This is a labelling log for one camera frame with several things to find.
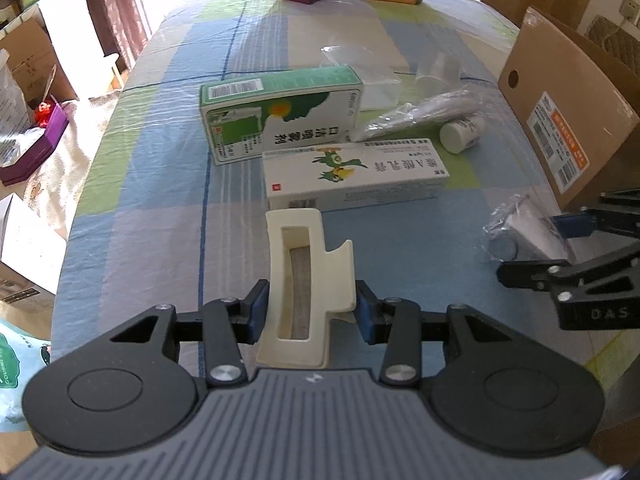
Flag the cardboard boxes on floor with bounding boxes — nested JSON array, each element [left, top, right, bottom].
[[1, 18, 77, 107]]

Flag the long plastic item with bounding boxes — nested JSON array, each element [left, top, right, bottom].
[[348, 84, 486, 143]]

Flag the purple box on floor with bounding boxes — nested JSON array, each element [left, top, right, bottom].
[[1, 100, 70, 186]]

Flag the brown quilted cover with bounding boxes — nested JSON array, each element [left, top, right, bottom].
[[586, 15, 639, 72]]

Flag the checked plastic tablecloth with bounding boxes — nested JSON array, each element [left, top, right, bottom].
[[52, 0, 639, 388]]

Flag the green white spray box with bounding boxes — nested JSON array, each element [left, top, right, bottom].
[[200, 65, 363, 166]]

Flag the brown cardboard box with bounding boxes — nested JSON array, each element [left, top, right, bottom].
[[498, 8, 639, 210]]

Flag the white parrot ointment box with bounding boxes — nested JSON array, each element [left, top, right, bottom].
[[262, 139, 449, 211]]

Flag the clear plastic lidded box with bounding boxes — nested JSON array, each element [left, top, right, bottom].
[[320, 46, 402, 112]]

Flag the double wall socket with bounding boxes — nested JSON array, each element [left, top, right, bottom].
[[620, 0, 640, 26]]

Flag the pink brown curtain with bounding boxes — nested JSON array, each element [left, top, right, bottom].
[[87, 0, 152, 70]]

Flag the clear plastic cup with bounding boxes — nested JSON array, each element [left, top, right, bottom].
[[416, 51, 461, 98]]

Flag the cream plastic hair clip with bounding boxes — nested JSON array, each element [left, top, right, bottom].
[[256, 208, 356, 370]]

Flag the small white pill bottle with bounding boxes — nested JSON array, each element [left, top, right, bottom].
[[439, 115, 487, 154]]

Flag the bagged white small parts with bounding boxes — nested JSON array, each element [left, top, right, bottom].
[[483, 194, 574, 262]]

